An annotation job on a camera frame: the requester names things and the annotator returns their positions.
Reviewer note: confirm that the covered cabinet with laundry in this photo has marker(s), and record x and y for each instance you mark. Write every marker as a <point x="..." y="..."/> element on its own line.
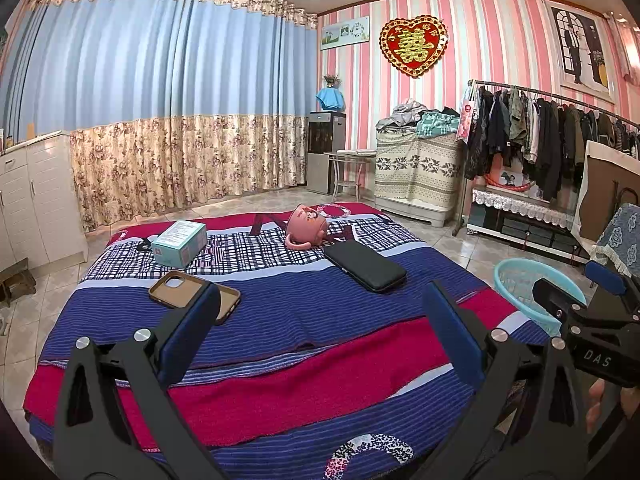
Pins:
<point x="417" y="170"/>

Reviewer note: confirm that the black case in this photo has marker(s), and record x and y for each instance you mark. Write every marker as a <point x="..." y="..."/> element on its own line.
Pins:
<point x="365" y="267"/>

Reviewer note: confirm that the red gold heart decoration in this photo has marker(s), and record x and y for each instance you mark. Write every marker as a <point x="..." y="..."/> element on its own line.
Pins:
<point x="414" y="46"/>

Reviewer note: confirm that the small potted plant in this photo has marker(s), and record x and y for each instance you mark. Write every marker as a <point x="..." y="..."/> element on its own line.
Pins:
<point x="332" y="80"/>

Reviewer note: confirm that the wall poster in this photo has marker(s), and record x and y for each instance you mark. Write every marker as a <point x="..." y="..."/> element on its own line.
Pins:
<point x="580" y="52"/>

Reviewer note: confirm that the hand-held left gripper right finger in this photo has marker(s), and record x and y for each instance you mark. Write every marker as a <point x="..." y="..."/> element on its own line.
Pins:
<point x="452" y="335"/>

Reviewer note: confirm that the person's right hand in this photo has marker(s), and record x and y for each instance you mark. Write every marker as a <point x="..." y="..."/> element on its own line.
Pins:
<point x="597" y="402"/>

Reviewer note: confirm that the brown board white frame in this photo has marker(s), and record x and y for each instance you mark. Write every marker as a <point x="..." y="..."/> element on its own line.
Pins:
<point x="607" y="185"/>

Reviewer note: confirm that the grey water dispenser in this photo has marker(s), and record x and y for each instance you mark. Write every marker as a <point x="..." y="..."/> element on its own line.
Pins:
<point x="325" y="145"/>

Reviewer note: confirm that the white lace cloth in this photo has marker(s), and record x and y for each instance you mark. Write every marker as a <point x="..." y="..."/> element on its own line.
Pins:
<point x="520" y="205"/>

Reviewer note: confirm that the red and white ornament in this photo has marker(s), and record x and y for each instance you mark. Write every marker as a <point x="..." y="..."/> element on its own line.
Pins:
<point x="507" y="180"/>

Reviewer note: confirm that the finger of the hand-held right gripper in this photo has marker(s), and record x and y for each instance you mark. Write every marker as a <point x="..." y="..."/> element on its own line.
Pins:
<point x="555" y="297"/>
<point x="605" y="277"/>

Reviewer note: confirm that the pink hanging bag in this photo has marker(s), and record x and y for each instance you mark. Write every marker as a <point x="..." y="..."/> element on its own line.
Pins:
<point x="466" y="115"/>

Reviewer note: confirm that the metal clothes rack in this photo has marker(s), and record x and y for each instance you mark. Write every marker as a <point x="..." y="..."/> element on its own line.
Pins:
<point x="570" y="100"/>

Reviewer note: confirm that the teal clothes pile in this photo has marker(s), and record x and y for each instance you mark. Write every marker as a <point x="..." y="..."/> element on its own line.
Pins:
<point x="437" y="124"/>

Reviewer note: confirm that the blue cloth covered bottle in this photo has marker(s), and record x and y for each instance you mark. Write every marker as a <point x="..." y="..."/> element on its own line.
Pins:
<point x="331" y="99"/>

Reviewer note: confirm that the landscape wall picture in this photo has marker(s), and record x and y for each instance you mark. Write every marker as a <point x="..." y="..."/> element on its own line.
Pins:
<point x="345" y="32"/>

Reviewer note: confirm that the row of hanging clothes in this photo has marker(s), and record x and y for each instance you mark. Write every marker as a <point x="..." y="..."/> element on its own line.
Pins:
<point x="545" y="140"/>

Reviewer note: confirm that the teal cardboard box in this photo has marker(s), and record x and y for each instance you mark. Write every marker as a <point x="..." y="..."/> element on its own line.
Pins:
<point x="177" y="245"/>

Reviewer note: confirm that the small folding table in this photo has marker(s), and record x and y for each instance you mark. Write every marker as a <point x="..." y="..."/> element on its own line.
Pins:
<point x="350" y="155"/>

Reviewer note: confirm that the low dark cabinet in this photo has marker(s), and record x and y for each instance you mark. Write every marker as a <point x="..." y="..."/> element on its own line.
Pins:
<point x="520" y="232"/>

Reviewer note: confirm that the grey clothes pile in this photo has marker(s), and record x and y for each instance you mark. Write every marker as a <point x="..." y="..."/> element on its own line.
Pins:
<point x="402" y="116"/>

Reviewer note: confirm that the wooden stool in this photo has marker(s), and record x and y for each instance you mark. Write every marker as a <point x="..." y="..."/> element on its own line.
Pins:
<point x="15" y="280"/>

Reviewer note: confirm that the brown phone case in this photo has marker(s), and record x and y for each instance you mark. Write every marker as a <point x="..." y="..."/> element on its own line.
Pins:
<point x="170" y="292"/>

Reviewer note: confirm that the blue and floral curtain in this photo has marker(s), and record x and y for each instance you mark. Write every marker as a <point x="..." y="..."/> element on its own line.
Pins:
<point x="165" y="85"/>

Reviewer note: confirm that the light blue plastic basket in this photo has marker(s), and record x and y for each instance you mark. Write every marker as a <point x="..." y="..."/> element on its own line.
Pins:
<point x="517" y="285"/>

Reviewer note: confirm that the white cupboard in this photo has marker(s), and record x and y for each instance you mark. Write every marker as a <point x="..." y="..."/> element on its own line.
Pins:
<point x="35" y="200"/>

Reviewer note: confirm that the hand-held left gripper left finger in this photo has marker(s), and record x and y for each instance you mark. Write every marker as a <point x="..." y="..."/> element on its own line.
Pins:
<point x="192" y="330"/>

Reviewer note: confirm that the blue floral fringed cloth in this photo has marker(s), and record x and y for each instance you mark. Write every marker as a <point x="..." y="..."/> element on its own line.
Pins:
<point x="620" y="232"/>

